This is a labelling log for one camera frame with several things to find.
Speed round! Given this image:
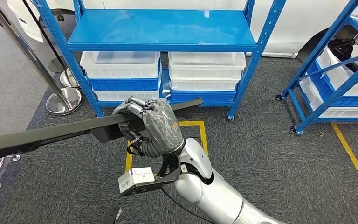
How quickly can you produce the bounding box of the white car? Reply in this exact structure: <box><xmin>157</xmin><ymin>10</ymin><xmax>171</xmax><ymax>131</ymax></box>
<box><xmin>7</xmin><ymin>0</ymin><xmax>358</xmax><ymax>59</ymax></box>

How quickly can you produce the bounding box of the black stanchion post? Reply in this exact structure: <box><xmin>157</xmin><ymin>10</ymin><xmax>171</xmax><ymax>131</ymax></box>
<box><xmin>21</xmin><ymin>0</ymin><xmax>67</xmax><ymax>74</ymax></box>

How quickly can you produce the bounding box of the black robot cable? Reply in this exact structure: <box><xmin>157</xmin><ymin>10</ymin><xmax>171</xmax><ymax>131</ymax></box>
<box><xmin>126</xmin><ymin>140</ymin><xmax>212</xmax><ymax>224</ymax></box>

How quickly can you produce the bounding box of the black robot bracket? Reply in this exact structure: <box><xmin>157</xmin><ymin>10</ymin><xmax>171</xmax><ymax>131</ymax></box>
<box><xmin>102</xmin><ymin>205</ymin><xmax>123</xmax><ymax>224</ymax></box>

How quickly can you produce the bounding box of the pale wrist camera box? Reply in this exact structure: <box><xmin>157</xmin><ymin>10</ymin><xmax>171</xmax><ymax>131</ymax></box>
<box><xmin>118</xmin><ymin>167</ymin><xmax>156</xmax><ymax>195</ymax></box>

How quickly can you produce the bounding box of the black camera bracket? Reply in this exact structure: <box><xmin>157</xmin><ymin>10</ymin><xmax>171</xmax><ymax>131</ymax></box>
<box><xmin>120</xmin><ymin>152</ymin><xmax>182</xmax><ymax>197</ymax></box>

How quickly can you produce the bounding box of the black curved trim piece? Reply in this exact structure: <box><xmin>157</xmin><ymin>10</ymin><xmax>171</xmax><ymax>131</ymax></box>
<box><xmin>327</xmin><ymin>38</ymin><xmax>358</xmax><ymax>83</ymax></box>

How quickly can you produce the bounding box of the blue metal shelf rack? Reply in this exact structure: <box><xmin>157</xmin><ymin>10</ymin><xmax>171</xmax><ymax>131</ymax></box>
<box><xmin>32</xmin><ymin>0</ymin><xmax>288</xmax><ymax>122</ymax></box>

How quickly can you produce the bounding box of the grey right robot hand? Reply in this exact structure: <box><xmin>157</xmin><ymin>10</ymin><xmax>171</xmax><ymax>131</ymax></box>
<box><xmin>112</xmin><ymin>96</ymin><xmax>186</xmax><ymax>154</ymax></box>

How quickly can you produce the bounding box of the blue wheeled shelf rack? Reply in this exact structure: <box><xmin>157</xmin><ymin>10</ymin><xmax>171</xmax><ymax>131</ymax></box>
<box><xmin>275</xmin><ymin>0</ymin><xmax>358</xmax><ymax>135</ymax></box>

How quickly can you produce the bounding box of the black plastic plate frame part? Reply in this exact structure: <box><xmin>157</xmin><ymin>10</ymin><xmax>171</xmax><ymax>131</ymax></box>
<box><xmin>0</xmin><ymin>97</ymin><xmax>204</xmax><ymax>187</ymax></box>

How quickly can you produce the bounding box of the chrome stanchion post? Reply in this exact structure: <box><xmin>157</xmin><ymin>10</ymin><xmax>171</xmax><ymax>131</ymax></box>
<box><xmin>59</xmin><ymin>69</ymin><xmax>82</xmax><ymax>89</ymax></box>
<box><xmin>0</xmin><ymin>5</ymin><xmax>83</xmax><ymax>117</ymax></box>

